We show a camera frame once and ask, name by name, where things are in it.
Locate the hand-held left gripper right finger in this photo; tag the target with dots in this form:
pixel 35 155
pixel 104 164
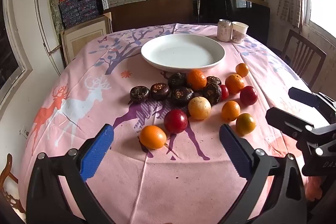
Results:
pixel 236 153

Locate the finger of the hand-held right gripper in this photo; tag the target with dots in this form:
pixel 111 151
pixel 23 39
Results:
pixel 286 119
pixel 302 96

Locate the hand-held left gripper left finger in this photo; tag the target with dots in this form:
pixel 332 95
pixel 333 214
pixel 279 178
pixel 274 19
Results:
pixel 97 153

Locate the greenish small orange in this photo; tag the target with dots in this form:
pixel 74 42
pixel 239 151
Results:
pixel 245 124

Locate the red plum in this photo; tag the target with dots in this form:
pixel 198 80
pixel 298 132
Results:
pixel 248 95
pixel 175 121

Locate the pale yellow round orange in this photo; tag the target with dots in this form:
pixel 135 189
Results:
pixel 199 108

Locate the small red cherry tomato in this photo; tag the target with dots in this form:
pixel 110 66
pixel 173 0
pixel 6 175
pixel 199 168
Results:
pixel 224 92

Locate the dark water chestnut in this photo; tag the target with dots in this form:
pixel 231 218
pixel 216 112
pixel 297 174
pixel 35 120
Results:
pixel 211 94
pixel 177 80
pixel 182 95
pixel 159 91
pixel 139 94
pixel 213 80

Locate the white oval plate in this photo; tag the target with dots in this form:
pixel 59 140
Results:
pixel 181 53

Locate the dark wooden slatted chair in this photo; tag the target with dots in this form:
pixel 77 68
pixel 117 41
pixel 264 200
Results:
pixel 302 56

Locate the pink deer print tablecloth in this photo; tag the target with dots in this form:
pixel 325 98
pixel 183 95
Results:
pixel 168 182

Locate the large orange mandarin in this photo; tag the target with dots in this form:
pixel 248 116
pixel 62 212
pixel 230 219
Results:
pixel 196 79

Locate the white paper cup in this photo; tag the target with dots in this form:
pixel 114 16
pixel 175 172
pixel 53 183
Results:
pixel 239 32

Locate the carved wooden chair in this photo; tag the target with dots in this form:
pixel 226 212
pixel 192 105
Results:
pixel 9 184

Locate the pink drink can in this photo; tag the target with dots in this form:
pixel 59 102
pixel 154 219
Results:
pixel 224 31

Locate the black glossy panel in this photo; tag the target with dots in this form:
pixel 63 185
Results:
pixel 236 10

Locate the white framed dark window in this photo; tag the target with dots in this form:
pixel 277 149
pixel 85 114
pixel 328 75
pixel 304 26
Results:
pixel 8 56

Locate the white leaning board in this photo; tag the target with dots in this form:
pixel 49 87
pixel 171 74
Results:
pixel 43 29

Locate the stack of blue floral boxes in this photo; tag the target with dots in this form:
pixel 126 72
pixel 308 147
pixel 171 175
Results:
pixel 78 7

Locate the brown wooden board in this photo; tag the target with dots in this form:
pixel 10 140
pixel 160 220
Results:
pixel 152 12

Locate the marbled green slab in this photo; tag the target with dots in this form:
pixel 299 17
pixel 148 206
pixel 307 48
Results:
pixel 54 6

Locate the white wall socket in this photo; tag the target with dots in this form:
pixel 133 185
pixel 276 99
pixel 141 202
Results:
pixel 24 132

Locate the beige picture frame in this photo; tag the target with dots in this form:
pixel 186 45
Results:
pixel 84 37

